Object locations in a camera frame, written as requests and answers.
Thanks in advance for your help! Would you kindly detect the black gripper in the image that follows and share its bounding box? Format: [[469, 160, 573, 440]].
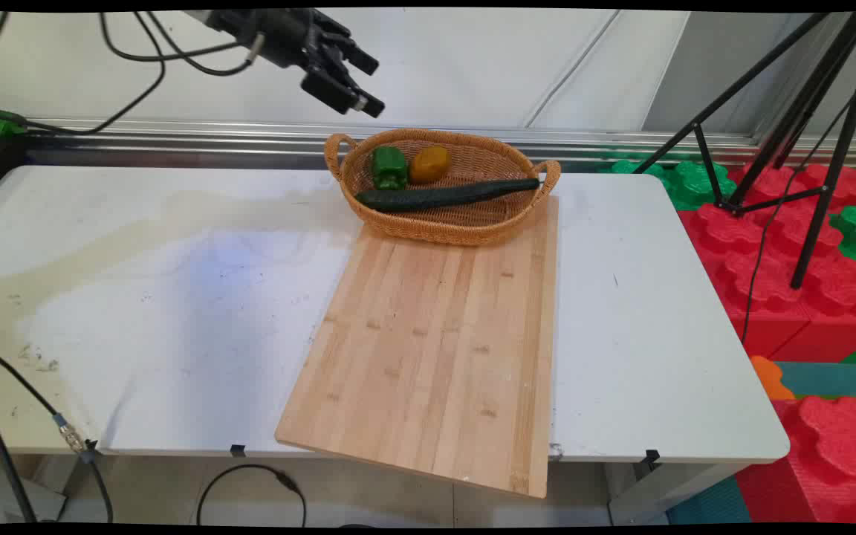
[[204, 9, 386, 119]]

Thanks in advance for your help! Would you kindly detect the dark green cucumber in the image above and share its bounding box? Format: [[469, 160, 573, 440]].
[[354, 178, 542, 213]]

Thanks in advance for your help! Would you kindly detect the green bell pepper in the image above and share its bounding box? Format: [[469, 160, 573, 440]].
[[371, 145, 409, 192]]

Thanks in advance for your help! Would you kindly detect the orange bell pepper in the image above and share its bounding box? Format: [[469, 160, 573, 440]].
[[409, 145, 452, 185]]

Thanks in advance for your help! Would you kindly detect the woven wicker basket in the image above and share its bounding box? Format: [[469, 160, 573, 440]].
[[323, 128, 562, 247]]

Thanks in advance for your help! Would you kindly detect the bamboo cutting board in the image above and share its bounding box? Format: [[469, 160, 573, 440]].
[[274, 195, 560, 499]]

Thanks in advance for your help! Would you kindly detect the large red foam block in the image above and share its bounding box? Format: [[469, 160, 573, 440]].
[[678, 162, 856, 363]]

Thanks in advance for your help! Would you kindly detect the orange foam piece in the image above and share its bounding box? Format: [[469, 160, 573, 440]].
[[750, 355, 797, 401]]

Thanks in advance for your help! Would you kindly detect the grey table leg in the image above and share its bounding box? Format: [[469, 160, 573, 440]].
[[606, 461, 735, 525]]

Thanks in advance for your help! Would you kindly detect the teal foam mat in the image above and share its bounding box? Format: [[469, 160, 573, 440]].
[[773, 361, 856, 400]]

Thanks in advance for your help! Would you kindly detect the small red foam block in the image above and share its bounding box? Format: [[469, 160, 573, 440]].
[[735, 395, 856, 525]]

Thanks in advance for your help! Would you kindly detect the aluminium frame rail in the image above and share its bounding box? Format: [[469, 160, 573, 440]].
[[25, 117, 856, 170]]

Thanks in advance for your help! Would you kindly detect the black robot wrist cable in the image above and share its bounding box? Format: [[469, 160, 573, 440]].
[[0, 10, 256, 136], [99, 10, 244, 63]]

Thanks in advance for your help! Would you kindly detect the black cable under table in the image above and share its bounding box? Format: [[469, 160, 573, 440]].
[[195, 464, 308, 528]]

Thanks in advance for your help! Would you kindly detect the thin cable with metal connector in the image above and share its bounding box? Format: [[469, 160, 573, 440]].
[[0, 339, 114, 524]]

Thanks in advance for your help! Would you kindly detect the thin black tripod cable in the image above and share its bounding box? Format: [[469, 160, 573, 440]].
[[739, 97, 854, 347]]

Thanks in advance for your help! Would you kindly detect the black camera tripod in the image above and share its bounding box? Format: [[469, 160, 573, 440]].
[[632, 10, 856, 291]]

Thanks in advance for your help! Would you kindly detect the thick black cable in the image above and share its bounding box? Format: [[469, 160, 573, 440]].
[[0, 385, 38, 524]]

